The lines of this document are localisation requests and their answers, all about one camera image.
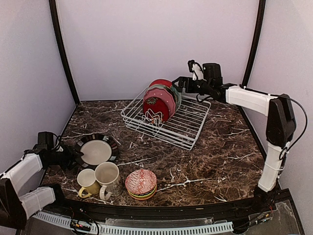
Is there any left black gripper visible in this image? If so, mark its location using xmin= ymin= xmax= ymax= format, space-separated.
xmin=48 ymin=144 xmax=84 ymax=171

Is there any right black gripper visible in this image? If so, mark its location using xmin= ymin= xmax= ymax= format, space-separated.
xmin=172 ymin=76 xmax=212 ymax=95

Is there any light teal plate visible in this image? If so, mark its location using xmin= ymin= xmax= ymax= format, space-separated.
xmin=147 ymin=85 xmax=181 ymax=111

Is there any pink dotted scalloped plate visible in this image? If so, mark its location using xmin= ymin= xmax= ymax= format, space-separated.
xmin=143 ymin=88 xmax=176 ymax=118

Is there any black plate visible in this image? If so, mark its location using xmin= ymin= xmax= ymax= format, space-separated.
xmin=74 ymin=133 xmax=119 ymax=169

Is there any yellow mug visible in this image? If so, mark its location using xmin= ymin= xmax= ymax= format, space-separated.
xmin=77 ymin=169 xmax=101 ymax=198

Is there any red floral plate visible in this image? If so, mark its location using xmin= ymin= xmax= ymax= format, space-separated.
xmin=143 ymin=97 xmax=169 ymax=122

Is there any white patterned mug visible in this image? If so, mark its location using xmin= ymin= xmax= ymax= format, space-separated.
xmin=94 ymin=162 xmax=123 ymax=201

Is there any white and red bowl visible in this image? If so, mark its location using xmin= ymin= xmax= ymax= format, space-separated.
xmin=128 ymin=185 xmax=157 ymax=198

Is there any blue and white bowl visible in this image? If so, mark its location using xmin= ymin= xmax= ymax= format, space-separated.
xmin=125 ymin=169 xmax=157 ymax=194

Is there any lime green bowl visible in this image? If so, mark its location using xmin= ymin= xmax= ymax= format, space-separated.
xmin=128 ymin=189 xmax=156 ymax=201

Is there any red and teal plate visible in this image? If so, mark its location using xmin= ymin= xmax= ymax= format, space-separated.
xmin=149 ymin=78 xmax=180 ymax=97

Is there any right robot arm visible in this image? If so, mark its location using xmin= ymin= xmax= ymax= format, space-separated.
xmin=172 ymin=60 xmax=296 ymax=193

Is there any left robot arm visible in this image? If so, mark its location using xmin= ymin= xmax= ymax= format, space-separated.
xmin=0 ymin=132 xmax=83 ymax=229

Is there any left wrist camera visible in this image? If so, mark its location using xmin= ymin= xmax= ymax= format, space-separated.
xmin=52 ymin=133 xmax=62 ymax=151

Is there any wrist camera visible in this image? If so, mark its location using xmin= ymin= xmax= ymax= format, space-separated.
xmin=188 ymin=60 xmax=204 ymax=81
xmin=52 ymin=133 xmax=62 ymax=151

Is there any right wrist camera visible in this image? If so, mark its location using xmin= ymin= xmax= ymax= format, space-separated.
xmin=188 ymin=60 xmax=204 ymax=81

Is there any white wire dish rack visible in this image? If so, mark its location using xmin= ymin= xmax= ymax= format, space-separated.
xmin=121 ymin=88 xmax=211 ymax=150

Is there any black right frame post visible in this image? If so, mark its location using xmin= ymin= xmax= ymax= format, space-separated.
xmin=242 ymin=0 xmax=266 ymax=86

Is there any black frame post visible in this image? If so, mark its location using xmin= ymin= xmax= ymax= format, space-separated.
xmin=48 ymin=0 xmax=80 ymax=106
xmin=242 ymin=0 xmax=266 ymax=86

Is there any white slotted cable duct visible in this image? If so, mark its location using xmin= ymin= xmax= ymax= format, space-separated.
xmin=32 ymin=212 xmax=233 ymax=235

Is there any black left frame post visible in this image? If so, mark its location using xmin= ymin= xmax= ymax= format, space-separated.
xmin=48 ymin=0 xmax=80 ymax=106

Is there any black front table rail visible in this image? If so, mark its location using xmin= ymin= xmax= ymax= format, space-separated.
xmin=25 ymin=189 xmax=293 ymax=230

